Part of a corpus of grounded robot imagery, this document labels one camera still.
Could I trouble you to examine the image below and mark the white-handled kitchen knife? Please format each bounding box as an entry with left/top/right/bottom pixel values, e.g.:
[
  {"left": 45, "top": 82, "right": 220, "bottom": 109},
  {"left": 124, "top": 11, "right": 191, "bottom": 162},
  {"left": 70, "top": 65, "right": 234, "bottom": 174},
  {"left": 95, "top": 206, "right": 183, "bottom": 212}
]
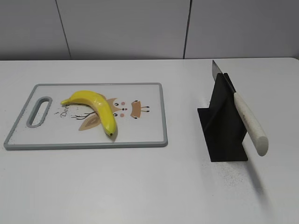
[{"left": 212, "top": 60, "right": 269, "bottom": 156}]

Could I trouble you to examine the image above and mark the yellow plastic banana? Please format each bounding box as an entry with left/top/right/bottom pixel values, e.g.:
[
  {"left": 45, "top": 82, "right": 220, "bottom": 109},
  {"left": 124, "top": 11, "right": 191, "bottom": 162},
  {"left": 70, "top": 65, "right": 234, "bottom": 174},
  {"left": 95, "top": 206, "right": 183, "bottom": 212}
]
[{"left": 60, "top": 90, "right": 117, "bottom": 136}]

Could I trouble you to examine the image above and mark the white grey-rimmed cutting board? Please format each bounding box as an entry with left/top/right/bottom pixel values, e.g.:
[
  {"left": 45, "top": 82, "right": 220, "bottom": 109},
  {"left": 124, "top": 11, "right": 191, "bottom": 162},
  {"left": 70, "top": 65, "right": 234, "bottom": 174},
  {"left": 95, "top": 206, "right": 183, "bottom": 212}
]
[{"left": 4, "top": 83, "right": 168, "bottom": 150}]

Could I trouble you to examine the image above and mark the black knife stand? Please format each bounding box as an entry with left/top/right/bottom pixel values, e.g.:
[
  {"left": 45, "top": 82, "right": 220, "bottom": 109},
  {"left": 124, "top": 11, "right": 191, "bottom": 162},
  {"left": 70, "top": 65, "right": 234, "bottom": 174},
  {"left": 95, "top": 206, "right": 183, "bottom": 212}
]
[{"left": 197, "top": 73, "right": 248, "bottom": 162}]

